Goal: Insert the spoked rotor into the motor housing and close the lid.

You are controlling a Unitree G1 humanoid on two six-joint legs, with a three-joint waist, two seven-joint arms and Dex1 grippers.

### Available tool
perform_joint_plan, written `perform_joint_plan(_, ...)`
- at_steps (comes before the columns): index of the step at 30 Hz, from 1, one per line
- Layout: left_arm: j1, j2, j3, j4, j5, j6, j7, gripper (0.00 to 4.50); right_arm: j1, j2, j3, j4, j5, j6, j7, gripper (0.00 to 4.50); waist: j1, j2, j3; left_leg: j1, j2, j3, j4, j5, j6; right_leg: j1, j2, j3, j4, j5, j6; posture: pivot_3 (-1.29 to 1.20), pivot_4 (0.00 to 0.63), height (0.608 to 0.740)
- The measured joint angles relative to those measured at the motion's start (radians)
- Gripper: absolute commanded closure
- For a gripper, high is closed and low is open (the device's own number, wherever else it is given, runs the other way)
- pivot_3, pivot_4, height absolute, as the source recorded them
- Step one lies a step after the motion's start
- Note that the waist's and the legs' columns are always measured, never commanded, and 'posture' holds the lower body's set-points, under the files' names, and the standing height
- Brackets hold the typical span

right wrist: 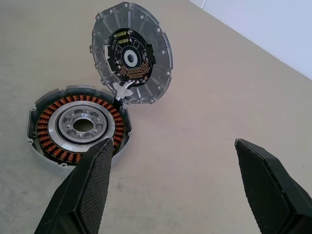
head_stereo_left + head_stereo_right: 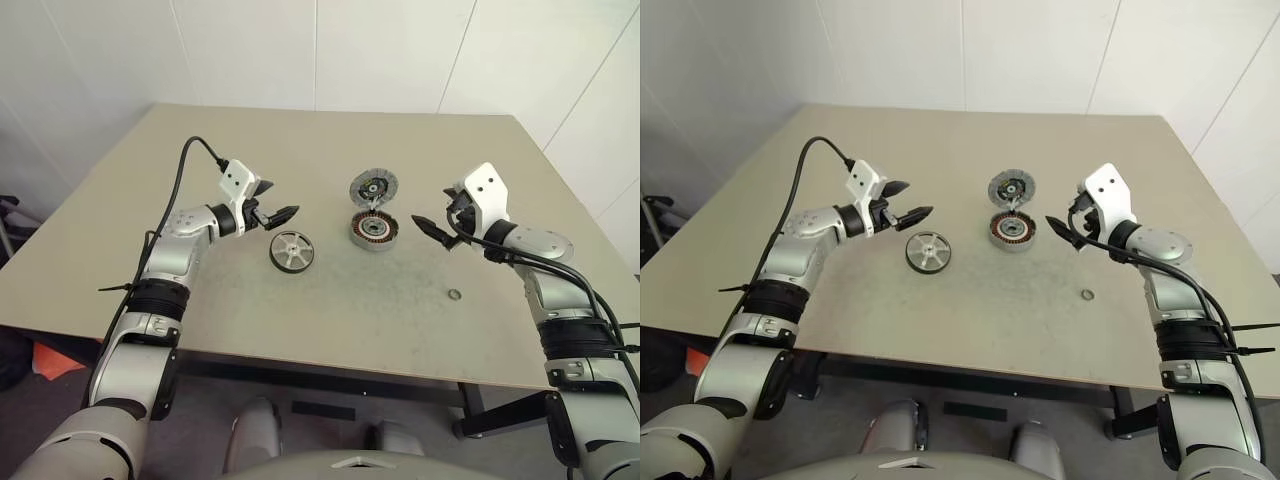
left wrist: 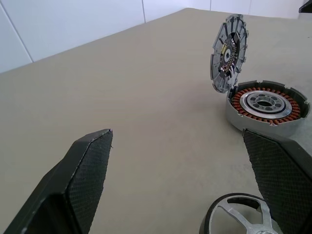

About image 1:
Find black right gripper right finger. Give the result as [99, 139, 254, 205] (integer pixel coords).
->
[234, 138, 312, 234]

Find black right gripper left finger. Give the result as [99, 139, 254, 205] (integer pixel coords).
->
[34, 137, 115, 234]

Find motor stator base copper windings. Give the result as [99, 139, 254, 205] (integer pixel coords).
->
[26, 85, 134, 177]

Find round silver metal object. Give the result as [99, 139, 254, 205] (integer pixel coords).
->
[89, 1, 174, 106]

